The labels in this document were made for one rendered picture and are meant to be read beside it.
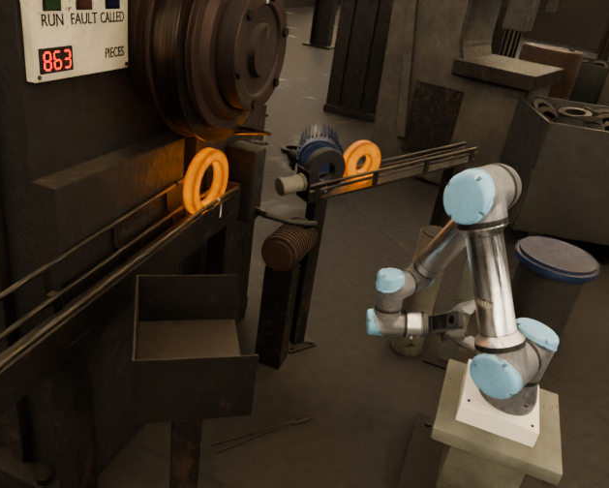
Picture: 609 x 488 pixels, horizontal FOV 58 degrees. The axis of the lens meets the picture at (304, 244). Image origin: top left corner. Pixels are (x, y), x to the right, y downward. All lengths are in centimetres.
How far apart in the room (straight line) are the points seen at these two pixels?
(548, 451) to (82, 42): 143
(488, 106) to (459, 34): 49
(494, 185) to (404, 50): 284
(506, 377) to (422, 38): 299
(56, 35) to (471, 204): 89
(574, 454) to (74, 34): 188
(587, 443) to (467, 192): 119
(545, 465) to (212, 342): 88
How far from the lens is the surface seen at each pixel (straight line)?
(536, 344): 148
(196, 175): 144
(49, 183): 118
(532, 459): 158
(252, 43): 132
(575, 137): 328
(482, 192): 126
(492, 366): 137
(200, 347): 115
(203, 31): 125
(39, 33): 112
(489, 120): 389
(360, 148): 191
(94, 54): 123
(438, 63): 399
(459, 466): 169
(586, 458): 216
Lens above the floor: 132
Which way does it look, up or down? 27 degrees down
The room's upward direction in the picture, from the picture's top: 9 degrees clockwise
